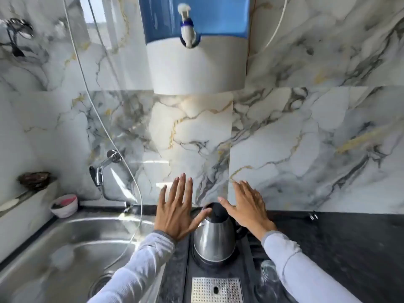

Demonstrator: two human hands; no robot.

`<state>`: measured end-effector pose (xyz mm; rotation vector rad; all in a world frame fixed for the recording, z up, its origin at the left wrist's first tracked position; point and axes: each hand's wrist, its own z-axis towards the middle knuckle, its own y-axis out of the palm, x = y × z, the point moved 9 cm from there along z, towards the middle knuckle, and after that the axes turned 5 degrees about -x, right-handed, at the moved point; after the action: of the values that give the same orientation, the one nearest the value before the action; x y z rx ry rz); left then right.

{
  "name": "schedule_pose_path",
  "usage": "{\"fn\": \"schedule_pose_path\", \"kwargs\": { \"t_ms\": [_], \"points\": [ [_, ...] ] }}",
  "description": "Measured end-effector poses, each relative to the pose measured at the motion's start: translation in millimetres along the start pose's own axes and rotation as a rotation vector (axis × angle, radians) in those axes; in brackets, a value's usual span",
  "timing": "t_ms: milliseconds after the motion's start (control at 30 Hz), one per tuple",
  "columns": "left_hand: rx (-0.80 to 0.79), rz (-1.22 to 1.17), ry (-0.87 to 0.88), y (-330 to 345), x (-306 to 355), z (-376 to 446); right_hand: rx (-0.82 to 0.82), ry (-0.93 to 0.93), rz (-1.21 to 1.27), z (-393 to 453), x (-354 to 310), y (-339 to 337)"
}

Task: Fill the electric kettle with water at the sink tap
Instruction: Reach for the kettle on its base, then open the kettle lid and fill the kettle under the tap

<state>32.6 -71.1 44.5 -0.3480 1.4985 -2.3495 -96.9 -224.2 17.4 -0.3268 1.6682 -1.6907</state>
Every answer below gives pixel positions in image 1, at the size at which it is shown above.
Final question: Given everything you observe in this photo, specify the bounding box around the black drain tray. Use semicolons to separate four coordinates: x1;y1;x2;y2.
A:
182;231;264;303

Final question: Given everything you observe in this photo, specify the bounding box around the person's left hand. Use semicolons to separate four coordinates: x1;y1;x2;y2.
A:
154;173;213;242

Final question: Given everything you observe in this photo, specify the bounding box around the white bowl with scrubbers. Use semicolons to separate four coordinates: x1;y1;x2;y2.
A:
50;194;79;219

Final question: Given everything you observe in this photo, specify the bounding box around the stainless steel electric kettle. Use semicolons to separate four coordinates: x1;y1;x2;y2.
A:
193;202;248;263

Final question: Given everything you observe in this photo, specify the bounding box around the blue white water purifier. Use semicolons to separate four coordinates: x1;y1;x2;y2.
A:
138;0;252;95

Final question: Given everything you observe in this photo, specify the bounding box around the thin white hose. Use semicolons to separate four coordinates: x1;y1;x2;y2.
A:
61;0;143;271

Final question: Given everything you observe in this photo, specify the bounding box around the person's right forearm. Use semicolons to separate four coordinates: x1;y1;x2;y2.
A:
261;231;364;303

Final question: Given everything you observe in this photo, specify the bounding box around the perforated metal grate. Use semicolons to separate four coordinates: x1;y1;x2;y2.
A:
190;276;244;303

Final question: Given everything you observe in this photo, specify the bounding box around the person's left forearm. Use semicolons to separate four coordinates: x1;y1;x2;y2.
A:
87;231;176;303

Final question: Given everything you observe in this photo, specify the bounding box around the metal sink drain strainer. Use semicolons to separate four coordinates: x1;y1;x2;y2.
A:
88;271;116;299

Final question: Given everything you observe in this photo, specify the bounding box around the stainless steel sink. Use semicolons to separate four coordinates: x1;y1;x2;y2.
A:
0;208;165;303

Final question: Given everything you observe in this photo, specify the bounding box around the white purifier tap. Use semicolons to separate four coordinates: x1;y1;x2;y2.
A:
177;3;201;49

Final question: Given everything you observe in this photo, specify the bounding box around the white oval soap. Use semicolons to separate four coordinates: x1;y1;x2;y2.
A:
0;198;20;213

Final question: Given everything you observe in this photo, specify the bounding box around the white purifier cable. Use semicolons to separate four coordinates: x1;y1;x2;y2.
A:
247;0;288;59

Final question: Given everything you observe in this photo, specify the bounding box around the person's right hand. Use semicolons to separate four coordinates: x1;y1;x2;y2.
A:
217;180;278;242

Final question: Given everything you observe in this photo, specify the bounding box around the clear drinking glass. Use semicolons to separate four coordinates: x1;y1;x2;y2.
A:
255;260;286;303

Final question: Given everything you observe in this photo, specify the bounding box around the chrome wall faucet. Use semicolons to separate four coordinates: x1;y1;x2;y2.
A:
89;149;134;209

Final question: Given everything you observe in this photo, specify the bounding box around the dark scrubber bowl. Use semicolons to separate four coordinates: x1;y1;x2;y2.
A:
17;172;52;190

